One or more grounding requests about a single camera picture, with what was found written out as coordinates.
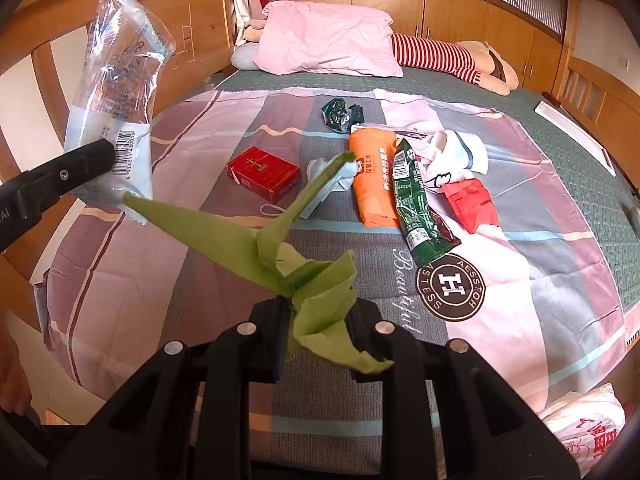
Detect clear printed plastic wrapper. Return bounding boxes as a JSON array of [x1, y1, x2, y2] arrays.
[[64, 0, 176, 218]]

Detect beige plush toy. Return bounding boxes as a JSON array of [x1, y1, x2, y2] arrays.
[[235, 19, 268, 46]]

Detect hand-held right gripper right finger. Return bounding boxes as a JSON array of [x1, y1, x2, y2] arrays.
[[350, 300, 581, 480]]

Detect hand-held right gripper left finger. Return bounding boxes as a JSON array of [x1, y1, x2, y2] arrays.
[[47, 297, 292, 480]]

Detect white massager device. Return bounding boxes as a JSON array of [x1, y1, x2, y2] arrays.
[[620, 201, 640, 241]]

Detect plush doll red striped shirt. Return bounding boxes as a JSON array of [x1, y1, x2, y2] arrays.
[[391, 32, 520, 97]]

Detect green snack wrapper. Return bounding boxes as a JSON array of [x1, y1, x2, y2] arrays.
[[392, 137, 462, 266]]

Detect white plastic bag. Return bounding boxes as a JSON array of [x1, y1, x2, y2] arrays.
[[537, 382, 627, 478]]

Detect wooden bed footboard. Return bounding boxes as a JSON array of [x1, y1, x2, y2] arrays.
[[550, 47, 640, 171]]

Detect white flat board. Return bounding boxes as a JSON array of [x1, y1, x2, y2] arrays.
[[534, 101, 617, 177]]

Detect white blue face mask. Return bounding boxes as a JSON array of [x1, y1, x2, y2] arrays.
[[260, 156, 358, 220]]

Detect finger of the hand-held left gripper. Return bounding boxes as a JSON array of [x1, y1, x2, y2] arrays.
[[15, 139, 117, 222]]

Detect orange tissue packet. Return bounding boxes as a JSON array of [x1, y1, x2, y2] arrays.
[[348, 129, 401, 228]]

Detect green paper napkin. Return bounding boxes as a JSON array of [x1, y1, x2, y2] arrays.
[[122, 151, 396, 376]]

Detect red packet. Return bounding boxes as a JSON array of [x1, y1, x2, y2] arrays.
[[441, 178, 501, 235]]

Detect white cartoon print wrapper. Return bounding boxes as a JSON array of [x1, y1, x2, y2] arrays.
[[395, 129, 489, 193]]

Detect wooden wall cabinets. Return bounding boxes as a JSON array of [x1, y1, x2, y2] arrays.
[[262, 0, 571, 93]]

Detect pink pillow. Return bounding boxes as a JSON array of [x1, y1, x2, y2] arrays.
[[252, 1, 405, 78]]

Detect striped pink grey bedsheet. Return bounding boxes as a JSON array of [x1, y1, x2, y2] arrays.
[[34, 87, 628, 476]]

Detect light blue pillow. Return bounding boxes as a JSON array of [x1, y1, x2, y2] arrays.
[[231, 42, 261, 71]]

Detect dark green wrapper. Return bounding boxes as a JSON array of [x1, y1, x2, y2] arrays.
[[321, 97, 366, 134]]

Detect red cigarette box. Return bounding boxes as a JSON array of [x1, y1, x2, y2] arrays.
[[226, 146, 302, 204]]

